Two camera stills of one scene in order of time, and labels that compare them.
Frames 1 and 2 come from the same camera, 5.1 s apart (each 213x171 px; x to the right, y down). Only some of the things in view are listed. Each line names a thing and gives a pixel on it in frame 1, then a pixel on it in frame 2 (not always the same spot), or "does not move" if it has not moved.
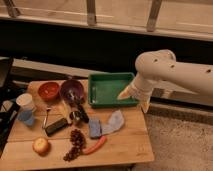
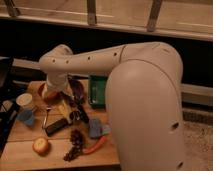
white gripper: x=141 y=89 to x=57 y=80
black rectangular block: x=55 y=126 does not move
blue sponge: x=95 y=128 does not move
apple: x=41 y=146 does not move
